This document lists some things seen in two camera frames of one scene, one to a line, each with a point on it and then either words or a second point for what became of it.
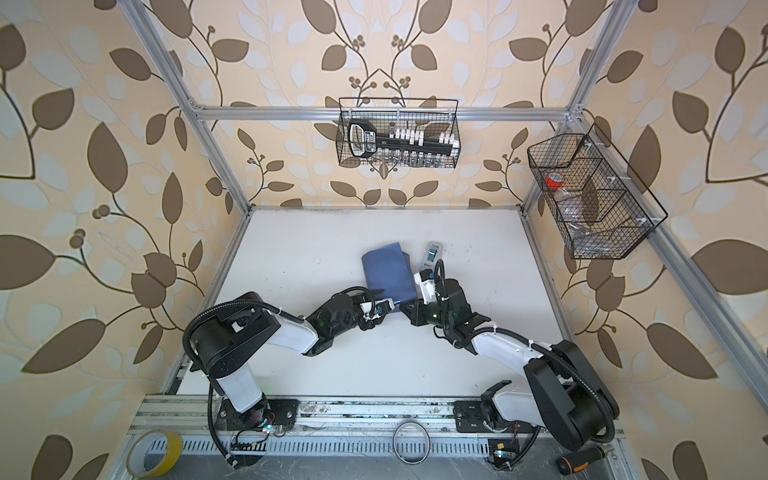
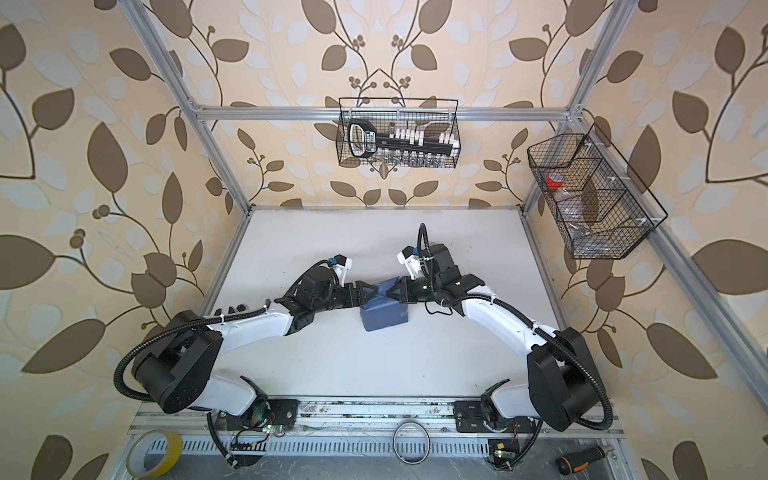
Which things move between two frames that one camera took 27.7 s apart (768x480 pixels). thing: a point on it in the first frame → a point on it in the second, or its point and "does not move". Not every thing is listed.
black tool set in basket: (364, 140) does not move
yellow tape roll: (154, 453) does not move
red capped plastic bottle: (554, 180) does not move
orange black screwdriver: (578, 460) does not move
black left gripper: (360, 298) → (358, 297)
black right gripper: (417, 314) → (405, 283)
